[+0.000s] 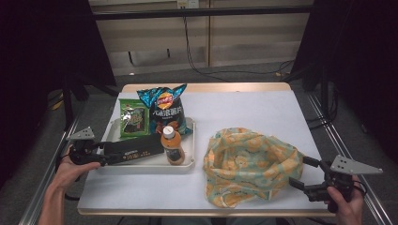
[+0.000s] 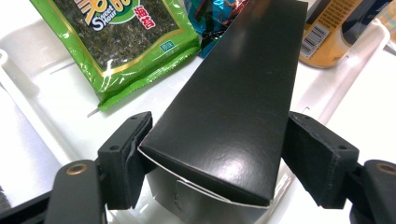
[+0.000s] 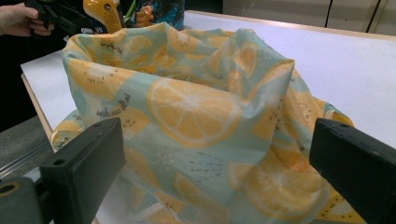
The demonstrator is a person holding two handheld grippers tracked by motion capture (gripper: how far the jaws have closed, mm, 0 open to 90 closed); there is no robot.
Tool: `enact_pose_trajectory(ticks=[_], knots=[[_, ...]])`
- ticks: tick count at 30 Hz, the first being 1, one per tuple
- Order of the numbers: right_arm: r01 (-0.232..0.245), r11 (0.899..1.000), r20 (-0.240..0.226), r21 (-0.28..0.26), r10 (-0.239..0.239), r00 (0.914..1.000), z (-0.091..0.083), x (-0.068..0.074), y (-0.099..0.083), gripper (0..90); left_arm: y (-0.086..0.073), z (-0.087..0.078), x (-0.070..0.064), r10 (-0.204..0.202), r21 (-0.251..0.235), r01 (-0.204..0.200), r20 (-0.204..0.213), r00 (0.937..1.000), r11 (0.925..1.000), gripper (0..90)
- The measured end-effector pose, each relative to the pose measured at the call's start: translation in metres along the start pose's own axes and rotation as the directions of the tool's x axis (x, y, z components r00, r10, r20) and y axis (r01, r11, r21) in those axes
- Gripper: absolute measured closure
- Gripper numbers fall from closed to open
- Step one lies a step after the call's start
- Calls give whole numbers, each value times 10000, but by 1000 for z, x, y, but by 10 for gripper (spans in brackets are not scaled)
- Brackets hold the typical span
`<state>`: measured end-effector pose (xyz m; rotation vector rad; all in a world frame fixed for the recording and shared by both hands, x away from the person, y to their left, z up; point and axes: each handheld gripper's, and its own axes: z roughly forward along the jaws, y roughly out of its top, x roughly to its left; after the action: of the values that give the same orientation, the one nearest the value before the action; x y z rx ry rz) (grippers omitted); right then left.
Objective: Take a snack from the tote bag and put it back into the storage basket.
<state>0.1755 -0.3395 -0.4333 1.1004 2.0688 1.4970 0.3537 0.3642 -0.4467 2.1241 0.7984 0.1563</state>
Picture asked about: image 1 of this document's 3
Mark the white wall socket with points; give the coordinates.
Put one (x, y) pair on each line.
(187, 3)

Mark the black curtain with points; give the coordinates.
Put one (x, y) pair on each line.
(359, 62)
(31, 62)

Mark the blue chip bag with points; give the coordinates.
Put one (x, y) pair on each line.
(165, 112)

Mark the black stand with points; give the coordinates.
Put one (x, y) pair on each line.
(325, 90)
(67, 106)

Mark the orange patterned cloth bag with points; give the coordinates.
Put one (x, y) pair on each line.
(250, 168)

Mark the black horizontal bar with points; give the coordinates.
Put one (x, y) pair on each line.
(203, 12)

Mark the person's right hand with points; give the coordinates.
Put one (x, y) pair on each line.
(347, 209)

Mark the orange drink bottle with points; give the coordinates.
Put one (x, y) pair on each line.
(172, 146)

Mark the person's left hand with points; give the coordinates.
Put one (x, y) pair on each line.
(67, 173)

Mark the green snack packet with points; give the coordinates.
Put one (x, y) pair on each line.
(133, 118)

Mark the aluminium floor rail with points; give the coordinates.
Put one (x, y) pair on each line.
(40, 193)
(340, 145)

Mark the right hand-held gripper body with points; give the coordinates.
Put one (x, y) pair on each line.
(355, 165)

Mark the white plastic tray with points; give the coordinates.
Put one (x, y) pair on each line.
(147, 168)

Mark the white table mat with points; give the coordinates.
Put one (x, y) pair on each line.
(250, 106)

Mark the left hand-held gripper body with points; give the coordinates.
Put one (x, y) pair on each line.
(81, 153)

